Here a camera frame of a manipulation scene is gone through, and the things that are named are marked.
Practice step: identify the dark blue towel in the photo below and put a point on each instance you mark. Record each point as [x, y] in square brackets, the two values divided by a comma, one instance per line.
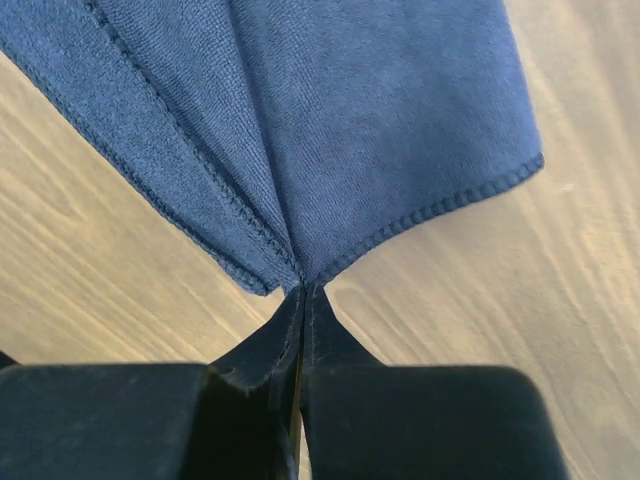
[288, 138]

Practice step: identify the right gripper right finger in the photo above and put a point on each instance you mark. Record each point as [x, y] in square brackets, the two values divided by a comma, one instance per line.
[366, 420]

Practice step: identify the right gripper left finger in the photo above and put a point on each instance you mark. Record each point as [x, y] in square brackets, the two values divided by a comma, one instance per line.
[235, 418]

